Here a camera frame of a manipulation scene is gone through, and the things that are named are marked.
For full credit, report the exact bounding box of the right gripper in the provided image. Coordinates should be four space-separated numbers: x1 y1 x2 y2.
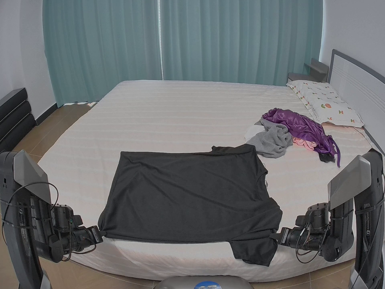
277 226 304 248

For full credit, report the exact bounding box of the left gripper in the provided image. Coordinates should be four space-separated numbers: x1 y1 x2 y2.
74 226 105 250

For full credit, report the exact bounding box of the black T-shirt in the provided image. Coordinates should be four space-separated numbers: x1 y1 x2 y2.
98 145 283 267

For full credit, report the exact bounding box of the pile of clothes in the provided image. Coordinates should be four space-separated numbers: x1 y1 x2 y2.
243 108 342 168

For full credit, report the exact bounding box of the bed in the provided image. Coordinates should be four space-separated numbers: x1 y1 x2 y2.
13 49 385 282

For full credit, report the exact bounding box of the white printed pillow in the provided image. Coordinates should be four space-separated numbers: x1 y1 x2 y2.
286 79 365 128

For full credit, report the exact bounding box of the black chest of drawers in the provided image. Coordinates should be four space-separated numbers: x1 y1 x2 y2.
0 88 36 145

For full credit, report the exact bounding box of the grey bedside table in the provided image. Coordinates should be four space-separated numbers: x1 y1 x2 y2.
287 58 329 83

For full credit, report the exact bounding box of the blue-green curtain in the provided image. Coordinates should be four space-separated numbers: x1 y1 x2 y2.
159 0 324 86
42 0 163 107

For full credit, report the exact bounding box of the black cable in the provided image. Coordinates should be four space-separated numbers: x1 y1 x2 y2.
6 182 60 211

